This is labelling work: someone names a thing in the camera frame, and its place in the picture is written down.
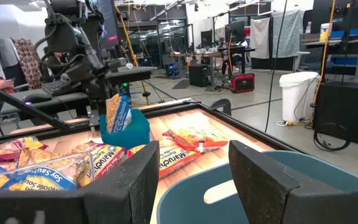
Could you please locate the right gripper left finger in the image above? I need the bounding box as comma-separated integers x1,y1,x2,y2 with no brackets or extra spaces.
0,141,160,224

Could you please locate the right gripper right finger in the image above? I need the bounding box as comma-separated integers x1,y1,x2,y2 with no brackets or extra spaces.
227,139,358,224

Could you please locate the orange Maruchan ramen pack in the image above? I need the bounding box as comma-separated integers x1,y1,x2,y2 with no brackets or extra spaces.
162,128,229,154

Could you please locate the clear plastic container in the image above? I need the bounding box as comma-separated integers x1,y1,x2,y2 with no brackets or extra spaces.
0,151,96,192

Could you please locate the brown patterned cloth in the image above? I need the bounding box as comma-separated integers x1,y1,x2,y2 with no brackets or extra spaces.
11,37,44,90

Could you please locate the black computer monitor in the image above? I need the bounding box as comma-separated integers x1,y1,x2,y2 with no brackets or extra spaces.
96,0,121,50

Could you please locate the black keyboard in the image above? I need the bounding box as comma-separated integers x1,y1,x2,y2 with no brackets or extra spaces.
41,79,81,97

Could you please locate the bright teal plastic bin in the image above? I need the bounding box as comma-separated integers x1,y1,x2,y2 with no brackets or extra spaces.
99,108,151,151

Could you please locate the black computer mouse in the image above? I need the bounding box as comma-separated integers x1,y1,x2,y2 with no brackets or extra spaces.
22,93,53,105

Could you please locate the dull blue-grey plastic bin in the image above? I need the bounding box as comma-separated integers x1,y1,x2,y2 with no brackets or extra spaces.
156,150,358,224

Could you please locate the white trash can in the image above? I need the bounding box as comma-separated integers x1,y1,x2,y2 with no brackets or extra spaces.
278,71,321,123

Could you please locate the red toolbox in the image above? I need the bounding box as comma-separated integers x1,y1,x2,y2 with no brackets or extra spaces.
230,73,256,94

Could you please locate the black cabinet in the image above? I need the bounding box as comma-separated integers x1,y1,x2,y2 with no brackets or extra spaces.
313,81,358,149

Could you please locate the black computer tower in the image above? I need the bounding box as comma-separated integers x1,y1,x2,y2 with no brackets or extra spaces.
188,63,211,88

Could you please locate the white hanging sheet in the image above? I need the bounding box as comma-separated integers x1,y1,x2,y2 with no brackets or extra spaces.
249,17,272,60

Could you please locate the grey-green hanging sheet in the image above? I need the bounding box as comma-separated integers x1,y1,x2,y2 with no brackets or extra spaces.
272,9,306,59

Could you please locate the blue workbench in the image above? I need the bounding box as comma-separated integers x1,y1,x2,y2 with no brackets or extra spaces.
300,27,358,83

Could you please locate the black aluminium table frame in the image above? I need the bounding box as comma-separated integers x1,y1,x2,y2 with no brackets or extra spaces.
0,79,295,153

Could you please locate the yellow hanging cable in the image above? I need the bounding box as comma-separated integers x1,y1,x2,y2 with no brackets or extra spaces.
115,6,151,106
309,0,337,124

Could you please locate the coiled black cable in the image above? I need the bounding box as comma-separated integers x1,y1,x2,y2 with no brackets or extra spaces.
313,122,351,152

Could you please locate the long black hanging cable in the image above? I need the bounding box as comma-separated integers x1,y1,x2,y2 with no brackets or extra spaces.
264,0,288,133

